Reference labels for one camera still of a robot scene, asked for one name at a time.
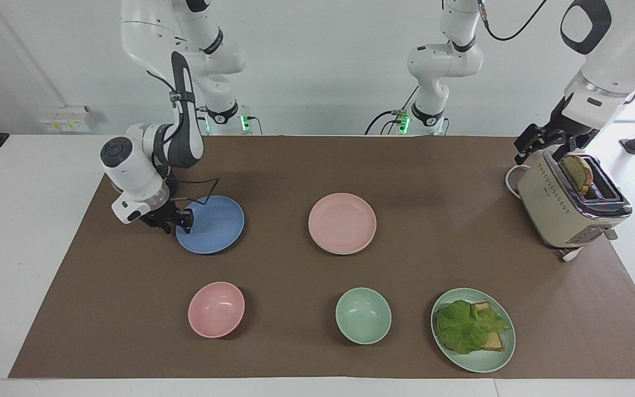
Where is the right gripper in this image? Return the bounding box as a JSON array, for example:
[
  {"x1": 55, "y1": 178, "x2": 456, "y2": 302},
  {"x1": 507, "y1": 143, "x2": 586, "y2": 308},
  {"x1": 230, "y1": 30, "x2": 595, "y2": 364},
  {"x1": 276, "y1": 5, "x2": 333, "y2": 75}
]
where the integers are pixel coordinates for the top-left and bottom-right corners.
[{"x1": 142, "y1": 198, "x2": 195, "y2": 234}]

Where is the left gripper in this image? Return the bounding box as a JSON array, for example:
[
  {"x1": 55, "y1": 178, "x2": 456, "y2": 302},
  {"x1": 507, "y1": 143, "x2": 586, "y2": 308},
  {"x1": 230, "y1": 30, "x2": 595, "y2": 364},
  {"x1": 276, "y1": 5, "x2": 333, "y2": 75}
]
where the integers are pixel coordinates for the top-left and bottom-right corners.
[{"x1": 514, "y1": 95, "x2": 599, "y2": 163}]

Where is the brown bread slice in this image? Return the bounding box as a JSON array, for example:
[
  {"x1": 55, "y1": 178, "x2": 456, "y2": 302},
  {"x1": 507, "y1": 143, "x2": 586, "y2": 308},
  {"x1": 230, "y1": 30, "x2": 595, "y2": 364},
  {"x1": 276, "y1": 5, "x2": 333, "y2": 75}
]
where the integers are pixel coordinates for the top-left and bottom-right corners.
[{"x1": 562, "y1": 155, "x2": 594, "y2": 195}]

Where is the blue plate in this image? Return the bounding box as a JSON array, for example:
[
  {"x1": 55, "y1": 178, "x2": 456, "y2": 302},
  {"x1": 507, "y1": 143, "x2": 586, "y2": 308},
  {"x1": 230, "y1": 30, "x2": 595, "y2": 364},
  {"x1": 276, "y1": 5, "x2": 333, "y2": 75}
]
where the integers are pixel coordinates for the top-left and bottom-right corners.
[{"x1": 175, "y1": 195, "x2": 245, "y2": 255}]

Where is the beige toaster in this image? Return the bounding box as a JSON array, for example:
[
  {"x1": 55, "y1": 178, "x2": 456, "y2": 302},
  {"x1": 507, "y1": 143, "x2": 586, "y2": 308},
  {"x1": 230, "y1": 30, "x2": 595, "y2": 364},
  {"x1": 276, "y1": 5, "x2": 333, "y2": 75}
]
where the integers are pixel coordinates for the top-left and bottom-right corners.
[{"x1": 518, "y1": 149, "x2": 633, "y2": 250}]

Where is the pink bowl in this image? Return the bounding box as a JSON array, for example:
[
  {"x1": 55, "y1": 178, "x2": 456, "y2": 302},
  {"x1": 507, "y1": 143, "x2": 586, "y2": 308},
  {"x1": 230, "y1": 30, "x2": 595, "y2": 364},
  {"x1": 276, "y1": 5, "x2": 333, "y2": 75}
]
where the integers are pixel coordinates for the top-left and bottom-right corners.
[{"x1": 187, "y1": 282, "x2": 246, "y2": 339}]

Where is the pink plate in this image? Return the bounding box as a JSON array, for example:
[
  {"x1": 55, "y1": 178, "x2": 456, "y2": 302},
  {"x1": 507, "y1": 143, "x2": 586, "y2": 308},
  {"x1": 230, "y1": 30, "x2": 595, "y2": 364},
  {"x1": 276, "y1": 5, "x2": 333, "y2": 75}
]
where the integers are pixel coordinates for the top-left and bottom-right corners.
[{"x1": 308, "y1": 192, "x2": 378, "y2": 255}]

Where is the green lettuce leaf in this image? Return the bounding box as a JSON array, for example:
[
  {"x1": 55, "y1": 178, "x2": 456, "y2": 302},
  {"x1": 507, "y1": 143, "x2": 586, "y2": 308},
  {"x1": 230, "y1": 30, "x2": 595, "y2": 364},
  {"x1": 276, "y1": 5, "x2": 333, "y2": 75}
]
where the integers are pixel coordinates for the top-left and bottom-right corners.
[{"x1": 436, "y1": 299, "x2": 511, "y2": 355}]

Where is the toast slice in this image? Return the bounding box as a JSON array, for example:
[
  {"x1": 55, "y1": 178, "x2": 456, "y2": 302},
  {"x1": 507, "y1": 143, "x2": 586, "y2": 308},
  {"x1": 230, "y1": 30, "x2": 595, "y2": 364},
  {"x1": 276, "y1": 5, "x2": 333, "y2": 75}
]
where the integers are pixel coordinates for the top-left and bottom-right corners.
[{"x1": 471, "y1": 301, "x2": 507, "y2": 351}]

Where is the green bowl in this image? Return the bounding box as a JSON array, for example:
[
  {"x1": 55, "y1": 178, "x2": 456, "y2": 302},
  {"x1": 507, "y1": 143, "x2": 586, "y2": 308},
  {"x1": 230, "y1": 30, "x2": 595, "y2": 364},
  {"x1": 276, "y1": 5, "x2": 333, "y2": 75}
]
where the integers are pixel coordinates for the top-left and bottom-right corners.
[{"x1": 335, "y1": 287, "x2": 392, "y2": 345}]

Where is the green plate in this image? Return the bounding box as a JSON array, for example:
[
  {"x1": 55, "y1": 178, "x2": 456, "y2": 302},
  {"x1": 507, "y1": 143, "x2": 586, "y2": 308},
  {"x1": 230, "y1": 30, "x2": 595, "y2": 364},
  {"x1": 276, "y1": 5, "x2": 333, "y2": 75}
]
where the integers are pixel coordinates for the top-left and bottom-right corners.
[{"x1": 430, "y1": 288, "x2": 516, "y2": 373}]

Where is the black cable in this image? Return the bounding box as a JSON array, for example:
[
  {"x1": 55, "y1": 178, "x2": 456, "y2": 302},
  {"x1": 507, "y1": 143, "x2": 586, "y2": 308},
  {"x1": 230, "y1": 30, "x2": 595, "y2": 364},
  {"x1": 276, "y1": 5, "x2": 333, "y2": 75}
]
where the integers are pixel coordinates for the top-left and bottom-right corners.
[
  {"x1": 365, "y1": 85, "x2": 421, "y2": 136},
  {"x1": 170, "y1": 177, "x2": 220, "y2": 207},
  {"x1": 477, "y1": 0, "x2": 548, "y2": 42}
]

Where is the white toaster cable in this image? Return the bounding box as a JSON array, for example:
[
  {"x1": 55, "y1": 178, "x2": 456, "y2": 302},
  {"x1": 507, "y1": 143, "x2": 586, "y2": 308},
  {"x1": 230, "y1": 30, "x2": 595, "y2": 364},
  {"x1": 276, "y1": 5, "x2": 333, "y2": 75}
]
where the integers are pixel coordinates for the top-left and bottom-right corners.
[{"x1": 504, "y1": 164, "x2": 533, "y2": 197}]

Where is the white wall socket box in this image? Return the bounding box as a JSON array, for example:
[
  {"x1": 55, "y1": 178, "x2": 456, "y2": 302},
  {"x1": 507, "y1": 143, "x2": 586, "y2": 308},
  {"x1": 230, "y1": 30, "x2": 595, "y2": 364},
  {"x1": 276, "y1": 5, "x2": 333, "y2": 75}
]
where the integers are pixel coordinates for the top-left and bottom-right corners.
[{"x1": 41, "y1": 105, "x2": 93, "y2": 133}]

